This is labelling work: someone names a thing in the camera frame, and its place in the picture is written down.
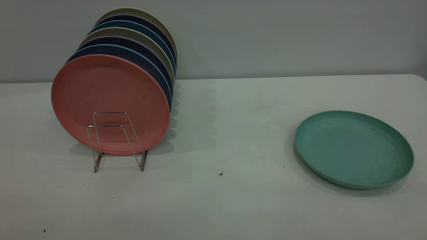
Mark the green plate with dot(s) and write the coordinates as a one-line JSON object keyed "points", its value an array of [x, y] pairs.
{"points": [[353, 150]]}

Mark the blue plate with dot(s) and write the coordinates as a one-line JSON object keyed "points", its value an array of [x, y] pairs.
{"points": [[133, 25], [133, 55]]}

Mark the pink plate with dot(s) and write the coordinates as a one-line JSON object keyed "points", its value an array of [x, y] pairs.
{"points": [[110, 96]]}

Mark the dark purple plate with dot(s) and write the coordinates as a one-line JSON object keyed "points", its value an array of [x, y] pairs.
{"points": [[140, 19], [133, 43]]}

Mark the beige plate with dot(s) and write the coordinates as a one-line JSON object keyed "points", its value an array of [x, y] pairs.
{"points": [[133, 33], [140, 12]]}

